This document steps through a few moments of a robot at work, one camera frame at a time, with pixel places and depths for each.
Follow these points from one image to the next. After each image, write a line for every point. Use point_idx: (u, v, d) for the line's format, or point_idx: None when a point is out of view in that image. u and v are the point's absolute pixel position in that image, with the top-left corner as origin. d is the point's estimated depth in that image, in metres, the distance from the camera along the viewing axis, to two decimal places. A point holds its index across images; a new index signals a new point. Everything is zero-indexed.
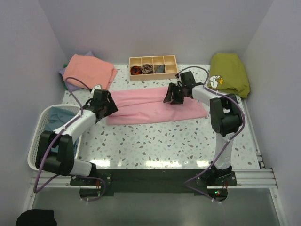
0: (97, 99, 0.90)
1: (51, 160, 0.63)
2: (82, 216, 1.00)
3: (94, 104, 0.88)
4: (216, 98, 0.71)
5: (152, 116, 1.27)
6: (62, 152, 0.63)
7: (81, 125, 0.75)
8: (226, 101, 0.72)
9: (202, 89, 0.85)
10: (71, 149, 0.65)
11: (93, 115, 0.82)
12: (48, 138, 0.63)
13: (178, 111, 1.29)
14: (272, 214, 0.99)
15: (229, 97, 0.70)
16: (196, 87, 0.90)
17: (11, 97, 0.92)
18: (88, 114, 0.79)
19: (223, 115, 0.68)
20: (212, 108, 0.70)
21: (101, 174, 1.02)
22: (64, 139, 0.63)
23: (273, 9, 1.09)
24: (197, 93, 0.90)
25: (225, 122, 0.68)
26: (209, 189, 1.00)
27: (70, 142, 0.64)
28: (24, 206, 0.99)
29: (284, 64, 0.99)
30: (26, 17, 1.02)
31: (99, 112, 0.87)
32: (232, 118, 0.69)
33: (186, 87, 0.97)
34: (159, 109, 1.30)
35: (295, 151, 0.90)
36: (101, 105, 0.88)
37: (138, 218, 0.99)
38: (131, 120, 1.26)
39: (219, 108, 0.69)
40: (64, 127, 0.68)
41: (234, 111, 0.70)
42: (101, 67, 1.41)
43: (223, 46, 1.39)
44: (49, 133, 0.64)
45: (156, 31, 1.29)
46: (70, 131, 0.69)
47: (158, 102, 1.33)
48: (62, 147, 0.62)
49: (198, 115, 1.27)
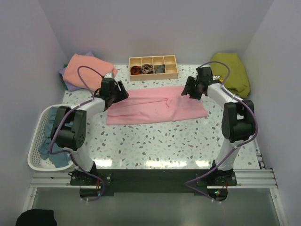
0: (105, 88, 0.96)
1: (65, 132, 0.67)
2: (83, 216, 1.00)
3: (103, 93, 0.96)
4: (231, 103, 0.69)
5: (153, 116, 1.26)
6: (77, 122, 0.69)
7: (91, 108, 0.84)
8: (241, 107, 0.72)
9: (219, 90, 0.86)
10: (84, 122, 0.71)
11: (103, 102, 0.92)
12: (64, 110, 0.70)
13: (178, 111, 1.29)
14: (272, 214, 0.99)
15: (246, 104, 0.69)
16: (212, 85, 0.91)
17: (11, 97, 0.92)
18: (98, 100, 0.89)
19: (235, 121, 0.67)
20: (226, 113, 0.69)
21: (101, 174, 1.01)
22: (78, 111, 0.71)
23: (273, 9, 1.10)
24: (212, 92, 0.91)
25: (236, 130, 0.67)
26: (209, 189, 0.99)
27: (84, 117, 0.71)
28: (24, 206, 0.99)
29: (284, 64, 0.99)
30: (26, 16, 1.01)
31: (107, 100, 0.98)
32: (244, 125, 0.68)
33: (202, 83, 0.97)
34: (160, 109, 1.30)
35: (295, 151, 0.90)
36: (109, 95, 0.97)
37: (138, 218, 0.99)
38: (132, 120, 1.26)
39: (233, 114, 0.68)
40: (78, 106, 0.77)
41: (248, 119, 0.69)
42: (101, 67, 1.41)
43: (223, 46, 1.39)
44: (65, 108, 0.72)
45: (156, 31, 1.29)
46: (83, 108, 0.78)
47: (158, 102, 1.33)
48: (78, 117, 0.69)
49: (198, 115, 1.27)
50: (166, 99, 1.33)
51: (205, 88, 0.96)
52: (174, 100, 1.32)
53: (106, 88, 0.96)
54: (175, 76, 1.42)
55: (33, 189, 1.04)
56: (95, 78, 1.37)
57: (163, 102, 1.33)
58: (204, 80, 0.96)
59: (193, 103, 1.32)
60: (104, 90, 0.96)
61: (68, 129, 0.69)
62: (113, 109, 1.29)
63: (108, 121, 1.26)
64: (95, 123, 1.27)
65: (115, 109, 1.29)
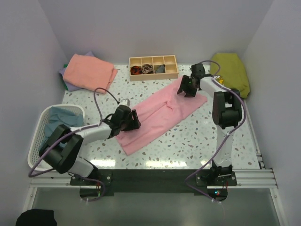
0: (117, 116, 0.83)
1: (56, 153, 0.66)
2: (83, 216, 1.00)
3: (113, 120, 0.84)
4: (220, 92, 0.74)
5: (164, 125, 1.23)
6: (68, 149, 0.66)
7: (93, 134, 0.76)
8: (229, 96, 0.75)
9: (210, 81, 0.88)
10: (77, 149, 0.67)
11: (109, 130, 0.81)
12: (62, 132, 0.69)
13: (181, 109, 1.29)
14: (272, 214, 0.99)
15: (235, 93, 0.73)
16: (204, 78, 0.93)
17: (11, 96, 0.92)
18: (104, 127, 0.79)
19: (223, 108, 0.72)
20: (216, 101, 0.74)
21: (101, 174, 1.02)
22: (75, 136, 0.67)
23: (273, 10, 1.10)
24: (203, 84, 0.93)
25: (225, 116, 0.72)
26: (209, 189, 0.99)
27: (78, 144, 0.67)
28: (24, 207, 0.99)
29: (284, 63, 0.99)
30: (26, 16, 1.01)
31: (115, 129, 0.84)
32: (231, 112, 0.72)
33: (195, 76, 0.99)
34: (164, 113, 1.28)
35: (295, 151, 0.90)
36: (119, 124, 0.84)
37: (138, 218, 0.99)
38: (147, 137, 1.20)
39: (222, 102, 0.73)
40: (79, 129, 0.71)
41: (235, 106, 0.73)
42: (101, 67, 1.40)
43: (223, 47, 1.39)
44: (65, 127, 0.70)
45: (156, 31, 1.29)
46: (83, 133, 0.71)
47: (160, 108, 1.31)
48: (71, 143, 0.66)
49: (198, 104, 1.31)
50: (166, 100, 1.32)
51: (198, 81, 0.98)
52: (174, 100, 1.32)
53: (118, 115, 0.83)
54: (175, 76, 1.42)
55: (33, 189, 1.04)
56: (95, 78, 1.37)
57: (164, 105, 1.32)
58: (197, 75, 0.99)
59: (194, 100, 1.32)
60: (115, 116, 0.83)
61: (60, 150, 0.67)
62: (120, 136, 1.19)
63: (126, 149, 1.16)
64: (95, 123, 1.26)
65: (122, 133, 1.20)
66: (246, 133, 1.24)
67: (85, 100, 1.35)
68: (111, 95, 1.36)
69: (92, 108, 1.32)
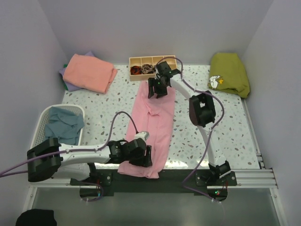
0: (128, 147, 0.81)
1: (34, 163, 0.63)
2: (83, 216, 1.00)
3: (122, 149, 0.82)
4: (194, 97, 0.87)
5: (166, 134, 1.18)
6: (43, 166, 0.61)
7: (83, 159, 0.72)
8: (202, 97, 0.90)
9: (181, 82, 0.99)
10: (53, 170, 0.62)
11: (106, 159, 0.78)
12: (49, 145, 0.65)
13: (165, 110, 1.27)
14: (272, 214, 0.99)
15: (206, 93, 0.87)
16: (174, 77, 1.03)
17: (11, 96, 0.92)
18: (102, 155, 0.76)
19: (200, 110, 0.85)
20: (192, 105, 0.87)
21: (101, 174, 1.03)
22: (54, 159, 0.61)
23: (273, 10, 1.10)
24: (175, 84, 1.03)
25: (202, 116, 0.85)
26: (209, 189, 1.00)
27: (54, 168, 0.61)
28: (24, 206, 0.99)
29: (284, 63, 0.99)
30: (26, 16, 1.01)
31: (115, 158, 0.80)
32: (207, 111, 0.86)
33: (163, 75, 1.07)
34: (154, 124, 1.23)
35: (295, 151, 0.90)
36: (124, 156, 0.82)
37: (138, 218, 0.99)
38: (161, 156, 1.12)
39: (198, 105, 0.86)
40: (67, 151, 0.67)
41: (209, 105, 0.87)
42: (101, 67, 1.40)
43: (223, 46, 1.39)
44: (55, 143, 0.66)
45: (156, 31, 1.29)
46: (68, 157, 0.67)
47: (148, 121, 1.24)
48: (47, 163, 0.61)
49: (172, 98, 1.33)
50: (148, 110, 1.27)
51: (167, 79, 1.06)
52: (154, 106, 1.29)
53: (130, 147, 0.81)
54: None
55: (33, 189, 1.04)
56: (95, 78, 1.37)
57: (149, 116, 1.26)
58: (165, 72, 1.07)
59: (169, 98, 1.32)
60: (127, 147, 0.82)
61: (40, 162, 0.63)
62: (133, 171, 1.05)
63: (153, 176, 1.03)
64: (95, 123, 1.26)
65: (133, 167, 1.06)
66: (246, 133, 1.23)
67: (85, 100, 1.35)
68: (111, 95, 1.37)
69: (92, 108, 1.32)
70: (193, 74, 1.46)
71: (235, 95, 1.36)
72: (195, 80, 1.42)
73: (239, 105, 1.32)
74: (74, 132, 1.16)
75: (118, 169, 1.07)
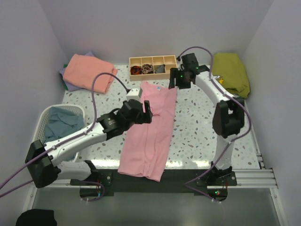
0: (122, 114, 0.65)
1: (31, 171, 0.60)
2: (83, 216, 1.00)
3: (118, 117, 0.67)
4: (223, 101, 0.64)
5: (166, 134, 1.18)
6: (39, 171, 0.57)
7: (76, 146, 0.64)
8: (232, 102, 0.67)
9: (208, 81, 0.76)
10: (51, 169, 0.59)
11: (104, 135, 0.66)
12: (34, 149, 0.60)
13: (166, 110, 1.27)
14: (272, 214, 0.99)
15: (237, 100, 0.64)
16: (201, 76, 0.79)
17: (11, 96, 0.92)
18: (95, 134, 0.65)
19: (226, 119, 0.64)
20: (217, 111, 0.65)
21: (101, 174, 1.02)
22: (46, 160, 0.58)
23: (273, 10, 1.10)
24: (201, 84, 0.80)
25: (227, 127, 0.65)
26: (209, 189, 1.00)
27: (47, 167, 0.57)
28: (24, 206, 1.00)
29: (284, 63, 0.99)
30: (26, 16, 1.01)
31: (115, 131, 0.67)
32: (234, 122, 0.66)
33: (189, 69, 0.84)
34: (154, 124, 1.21)
35: (295, 151, 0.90)
36: (122, 125, 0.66)
37: (138, 218, 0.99)
38: (161, 156, 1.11)
39: (225, 113, 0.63)
40: (54, 147, 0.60)
41: (239, 115, 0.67)
42: (101, 67, 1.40)
43: (223, 46, 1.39)
44: (39, 144, 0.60)
45: (155, 31, 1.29)
46: (58, 153, 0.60)
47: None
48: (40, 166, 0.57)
49: (173, 98, 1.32)
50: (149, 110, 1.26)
51: (193, 75, 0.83)
52: (155, 105, 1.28)
53: (124, 113, 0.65)
54: None
55: (34, 189, 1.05)
56: (95, 78, 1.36)
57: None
58: (191, 66, 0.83)
59: (170, 98, 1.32)
60: (121, 114, 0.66)
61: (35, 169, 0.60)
62: (133, 171, 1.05)
63: (153, 176, 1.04)
64: None
65: (133, 168, 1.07)
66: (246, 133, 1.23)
67: (85, 100, 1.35)
68: (111, 95, 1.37)
69: (92, 108, 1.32)
70: None
71: None
72: None
73: None
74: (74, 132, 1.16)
75: (118, 169, 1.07)
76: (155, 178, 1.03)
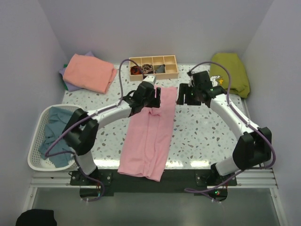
0: (139, 93, 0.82)
1: (73, 136, 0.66)
2: (83, 216, 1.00)
3: (136, 98, 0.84)
4: (247, 135, 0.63)
5: (166, 134, 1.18)
6: (85, 133, 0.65)
7: (112, 115, 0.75)
8: (256, 134, 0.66)
9: (227, 108, 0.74)
10: (95, 133, 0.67)
11: (129, 109, 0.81)
12: (78, 116, 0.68)
13: (166, 110, 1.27)
14: (271, 214, 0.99)
15: (263, 135, 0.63)
16: (217, 99, 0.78)
17: (11, 96, 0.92)
18: (124, 108, 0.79)
19: (251, 155, 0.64)
20: (241, 146, 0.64)
21: (101, 174, 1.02)
22: (92, 122, 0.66)
23: (273, 10, 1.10)
24: (216, 107, 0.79)
25: (251, 161, 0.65)
26: (209, 190, 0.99)
27: (94, 128, 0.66)
28: (24, 207, 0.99)
29: (284, 63, 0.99)
30: (26, 16, 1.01)
31: (136, 108, 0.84)
32: (259, 155, 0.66)
33: (203, 92, 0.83)
34: (155, 124, 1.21)
35: (295, 151, 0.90)
36: (141, 101, 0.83)
37: (138, 218, 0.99)
38: (161, 156, 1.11)
39: (250, 149, 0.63)
40: (96, 112, 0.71)
41: (264, 148, 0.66)
42: (101, 67, 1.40)
43: (223, 47, 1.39)
44: (82, 111, 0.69)
45: (155, 31, 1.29)
46: (100, 118, 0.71)
47: (148, 121, 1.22)
48: (87, 128, 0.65)
49: (173, 98, 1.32)
50: (149, 109, 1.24)
51: (206, 98, 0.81)
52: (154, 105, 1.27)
53: (141, 93, 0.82)
54: (175, 76, 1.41)
55: (33, 189, 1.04)
56: (95, 78, 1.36)
57: (149, 116, 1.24)
58: (203, 88, 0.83)
59: (170, 99, 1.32)
60: (138, 94, 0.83)
61: (78, 134, 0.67)
62: (133, 171, 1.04)
63: (153, 176, 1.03)
64: None
65: (133, 168, 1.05)
66: None
67: (85, 100, 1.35)
68: (111, 95, 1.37)
69: (92, 108, 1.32)
70: None
71: (235, 95, 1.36)
72: None
73: (239, 105, 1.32)
74: None
75: (118, 169, 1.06)
76: (155, 178, 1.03)
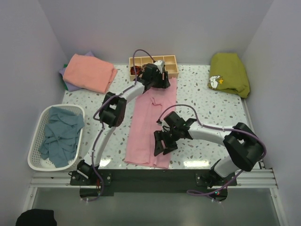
0: (147, 73, 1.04)
1: (108, 113, 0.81)
2: (83, 216, 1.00)
3: (145, 77, 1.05)
4: (228, 136, 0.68)
5: None
6: (119, 109, 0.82)
7: (133, 93, 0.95)
8: (236, 133, 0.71)
9: (201, 128, 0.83)
10: (124, 109, 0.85)
11: (142, 87, 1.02)
12: (108, 96, 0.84)
13: (168, 100, 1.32)
14: (272, 214, 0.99)
15: (240, 130, 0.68)
16: (192, 127, 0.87)
17: (11, 96, 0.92)
18: (139, 86, 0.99)
19: (244, 151, 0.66)
20: (230, 149, 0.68)
21: (102, 174, 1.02)
22: (121, 100, 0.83)
23: (273, 10, 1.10)
24: (195, 134, 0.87)
25: (250, 158, 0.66)
26: (209, 189, 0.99)
27: (124, 104, 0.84)
28: (24, 207, 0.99)
29: (285, 63, 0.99)
30: (25, 16, 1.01)
31: (148, 85, 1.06)
32: (252, 148, 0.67)
33: (180, 129, 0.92)
34: (158, 114, 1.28)
35: (295, 151, 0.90)
36: (149, 79, 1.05)
37: (138, 218, 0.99)
38: None
39: (238, 145, 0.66)
40: (122, 93, 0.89)
41: (250, 139, 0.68)
42: (101, 67, 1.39)
43: (224, 46, 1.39)
44: (110, 92, 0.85)
45: (156, 31, 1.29)
46: (125, 96, 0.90)
47: (152, 111, 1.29)
48: (120, 105, 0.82)
49: (175, 87, 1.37)
50: (152, 101, 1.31)
51: (186, 133, 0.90)
52: (157, 96, 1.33)
53: (148, 72, 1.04)
54: (176, 76, 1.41)
55: (33, 189, 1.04)
56: (95, 78, 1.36)
57: (152, 107, 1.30)
58: (178, 125, 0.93)
59: (172, 88, 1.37)
60: (146, 74, 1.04)
61: (111, 111, 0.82)
62: (140, 161, 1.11)
63: (161, 164, 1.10)
64: (95, 123, 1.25)
65: (139, 158, 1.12)
66: None
67: (85, 100, 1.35)
68: None
69: (92, 108, 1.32)
70: (193, 74, 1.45)
71: (235, 95, 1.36)
72: (195, 80, 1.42)
73: (239, 105, 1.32)
74: (75, 132, 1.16)
75: (125, 158, 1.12)
76: (163, 166, 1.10)
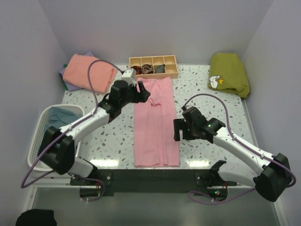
0: (114, 96, 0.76)
1: (48, 157, 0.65)
2: (83, 217, 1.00)
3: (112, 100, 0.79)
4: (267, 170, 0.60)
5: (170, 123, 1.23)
6: (62, 152, 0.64)
7: (90, 126, 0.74)
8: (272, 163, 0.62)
9: (233, 141, 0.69)
10: (71, 151, 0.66)
11: (107, 116, 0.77)
12: (52, 134, 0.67)
13: (167, 100, 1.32)
14: (272, 214, 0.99)
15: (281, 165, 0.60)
16: (219, 134, 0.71)
17: (11, 96, 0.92)
18: (100, 115, 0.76)
19: (278, 187, 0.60)
20: (265, 182, 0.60)
21: (101, 174, 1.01)
22: (66, 140, 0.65)
23: (273, 9, 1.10)
24: (220, 143, 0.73)
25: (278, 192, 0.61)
26: (209, 189, 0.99)
27: (70, 146, 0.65)
28: (24, 206, 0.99)
29: (285, 63, 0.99)
30: (25, 16, 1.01)
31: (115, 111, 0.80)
32: (282, 182, 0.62)
33: (201, 129, 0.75)
34: (158, 114, 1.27)
35: (295, 151, 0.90)
36: (119, 105, 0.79)
37: (138, 218, 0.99)
38: (168, 141, 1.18)
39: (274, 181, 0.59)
40: (69, 129, 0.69)
41: (285, 173, 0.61)
42: (101, 68, 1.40)
43: (224, 46, 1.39)
44: (54, 130, 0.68)
45: (155, 31, 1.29)
46: (75, 133, 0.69)
47: (151, 112, 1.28)
48: (63, 148, 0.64)
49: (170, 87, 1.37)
50: (150, 102, 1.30)
51: (207, 135, 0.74)
52: (155, 96, 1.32)
53: (115, 96, 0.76)
54: (176, 76, 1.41)
55: (33, 189, 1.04)
56: (95, 78, 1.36)
57: (152, 107, 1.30)
58: (199, 126, 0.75)
59: (168, 87, 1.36)
60: (113, 97, 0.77)
61: (53, 155, 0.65)
62: (150, 163, 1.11)
63: (171, 163, 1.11)
64: None
65: (148, 160, 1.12)
66: (247, 133, 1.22)
67: (85, 100, 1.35)
68: None
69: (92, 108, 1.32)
70: (193, 74, 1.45)
71: (235, 95, 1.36)
72: (195, 80, 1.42)
73: (239, 105, 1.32)
74: None
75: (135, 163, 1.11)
76: (174, 164, 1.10)
